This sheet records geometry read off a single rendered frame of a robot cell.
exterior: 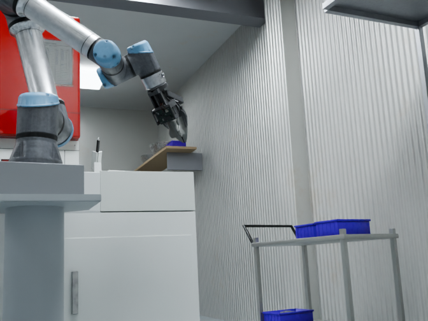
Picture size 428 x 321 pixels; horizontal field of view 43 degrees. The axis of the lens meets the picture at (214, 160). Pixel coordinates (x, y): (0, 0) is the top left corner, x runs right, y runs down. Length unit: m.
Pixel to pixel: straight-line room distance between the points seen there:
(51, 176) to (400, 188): 2.61
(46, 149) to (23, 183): 0.13
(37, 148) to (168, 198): 0.60
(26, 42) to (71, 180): 0.55
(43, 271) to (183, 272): 0.62
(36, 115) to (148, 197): 0.57
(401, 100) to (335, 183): 0.92
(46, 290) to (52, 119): 0.48
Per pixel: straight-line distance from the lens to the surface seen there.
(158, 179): 2.00
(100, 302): 1.93
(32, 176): 1.53
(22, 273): 1.55
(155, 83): 1.79
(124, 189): 1.97
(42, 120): 1.62
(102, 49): 1.65
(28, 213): 1.55
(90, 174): 1.96
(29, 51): 1.87
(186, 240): 2.01
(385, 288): 3.89
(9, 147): 2.59
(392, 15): 3.23
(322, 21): 4.63
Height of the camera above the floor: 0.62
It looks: 11 degrees up
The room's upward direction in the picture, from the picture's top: 3 degrees counter-clockwise
